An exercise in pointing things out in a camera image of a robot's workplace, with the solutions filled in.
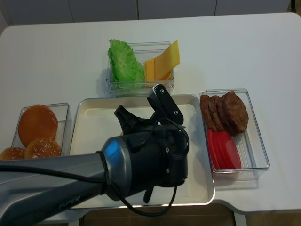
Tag rear red tomato slice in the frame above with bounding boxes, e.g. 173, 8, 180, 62
206, 129, 220, 170

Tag brown beef patty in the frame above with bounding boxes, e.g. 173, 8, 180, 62
222, 91, 249, 136
216, 97, 232, 135
208, 95, 224, 131
200, 95, 217, 132

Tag large metal baking tray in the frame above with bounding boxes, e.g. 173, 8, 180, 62
69, 94, 215, 206

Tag clear lettuce cheese container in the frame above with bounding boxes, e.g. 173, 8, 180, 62
106, 41, 174, 97

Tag rear brown beef patty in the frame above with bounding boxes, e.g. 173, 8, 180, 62
200, 95, 217, 132

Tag red tomato slice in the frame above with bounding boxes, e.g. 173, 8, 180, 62
206, 129, 220, 170
215, 132, 231, 170
212, 132, 223, 170
223, 133, 241, 169

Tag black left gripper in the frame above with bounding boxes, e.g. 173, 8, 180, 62
114, 84, 189, 197

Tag clear patty tomato container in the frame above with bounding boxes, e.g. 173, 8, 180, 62
200, 89, 269, 183

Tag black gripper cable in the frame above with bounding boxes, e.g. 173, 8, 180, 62
0, 118, 190, 216

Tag sesame top bun right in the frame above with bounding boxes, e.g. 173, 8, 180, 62
24, 138, 61, 159

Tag front red tomato slice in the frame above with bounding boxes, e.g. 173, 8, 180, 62
223, 133, 241, 169

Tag stacked yellow cheese slices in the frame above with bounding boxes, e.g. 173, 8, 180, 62
144, 57, 172, 87

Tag brown bottom bun half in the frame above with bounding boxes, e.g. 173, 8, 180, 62
18, 105, 58, 147

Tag white parchment paper sheet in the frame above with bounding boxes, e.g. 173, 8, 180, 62
70, 103, 214, 203

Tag sesame top bun left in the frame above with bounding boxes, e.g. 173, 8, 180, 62
0, 147, 25, 161

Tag sesame bun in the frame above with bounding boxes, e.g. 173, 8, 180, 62
0, 147, 25, 161
24, 138, 61, 159

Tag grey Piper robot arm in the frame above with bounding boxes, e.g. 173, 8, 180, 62
0, 84, 189, 226

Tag upright yellow cheese slice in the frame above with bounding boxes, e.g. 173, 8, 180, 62
154, 40, 180, 80

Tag clear bun container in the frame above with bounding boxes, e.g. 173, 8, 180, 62
11, 103, 72, 156

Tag green lettuce leaf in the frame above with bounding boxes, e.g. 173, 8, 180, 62
107, 39, 144, 89

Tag front brown beef patty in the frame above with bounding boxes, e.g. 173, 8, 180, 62
222, 91, 249, 136

